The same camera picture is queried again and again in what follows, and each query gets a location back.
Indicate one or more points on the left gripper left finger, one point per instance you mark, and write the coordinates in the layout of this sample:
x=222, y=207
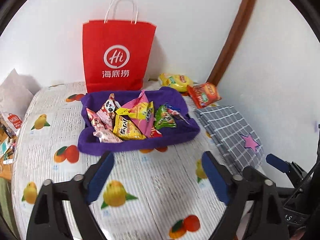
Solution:
x=96, y=176

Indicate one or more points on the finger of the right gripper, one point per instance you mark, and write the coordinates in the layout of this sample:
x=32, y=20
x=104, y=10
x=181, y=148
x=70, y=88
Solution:
x=280, y=163

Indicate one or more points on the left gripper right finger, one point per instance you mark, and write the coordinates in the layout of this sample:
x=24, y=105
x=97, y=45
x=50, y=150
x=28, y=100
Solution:
x=218, y=175

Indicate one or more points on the pink red candy packet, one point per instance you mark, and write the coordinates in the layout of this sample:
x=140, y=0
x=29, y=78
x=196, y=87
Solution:
x=95, y=120

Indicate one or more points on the yellow snack packet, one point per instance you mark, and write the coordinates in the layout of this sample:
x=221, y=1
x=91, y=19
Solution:
x=126, y=129

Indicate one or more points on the panda print snack packet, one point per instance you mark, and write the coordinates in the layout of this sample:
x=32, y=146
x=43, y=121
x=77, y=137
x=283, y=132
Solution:
x=107, y=112

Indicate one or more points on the red snack packet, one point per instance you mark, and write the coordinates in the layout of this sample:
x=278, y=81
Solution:
x=155, y=133

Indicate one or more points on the green snack packet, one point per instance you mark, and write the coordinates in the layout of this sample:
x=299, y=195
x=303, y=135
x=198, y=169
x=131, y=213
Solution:
x=163, y=118

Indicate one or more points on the white striped snack packet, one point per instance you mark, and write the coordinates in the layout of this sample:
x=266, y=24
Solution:
x=175, y=112

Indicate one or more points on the pink yellow sweet-potato snack bag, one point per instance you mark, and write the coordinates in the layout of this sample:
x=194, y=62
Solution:
x=141, y=112

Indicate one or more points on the purple fabric basket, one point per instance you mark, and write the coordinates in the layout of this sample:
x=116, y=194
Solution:
x=185, y=131

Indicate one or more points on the grey checked folded cloth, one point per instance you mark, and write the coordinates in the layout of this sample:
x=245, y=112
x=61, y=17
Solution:
x=236, y=140

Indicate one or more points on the fruit print tablecloth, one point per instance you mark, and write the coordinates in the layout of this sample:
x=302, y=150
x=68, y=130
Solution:
x=162, y=181

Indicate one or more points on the red-orange chips bag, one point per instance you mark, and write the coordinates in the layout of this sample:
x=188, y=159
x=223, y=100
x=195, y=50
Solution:
x=204, y=94

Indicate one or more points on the yellow chips bag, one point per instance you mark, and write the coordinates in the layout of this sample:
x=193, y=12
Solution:
x=175, y=81

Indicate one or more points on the white paper bag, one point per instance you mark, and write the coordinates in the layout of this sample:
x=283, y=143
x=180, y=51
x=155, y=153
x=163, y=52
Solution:
x=17, y=92

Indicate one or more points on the red paper bag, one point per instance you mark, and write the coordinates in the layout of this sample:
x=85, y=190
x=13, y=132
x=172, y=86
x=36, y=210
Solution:
x=116, y=52

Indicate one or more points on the brown wooden trim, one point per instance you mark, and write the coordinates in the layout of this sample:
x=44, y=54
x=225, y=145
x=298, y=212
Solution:
x=233, y=40

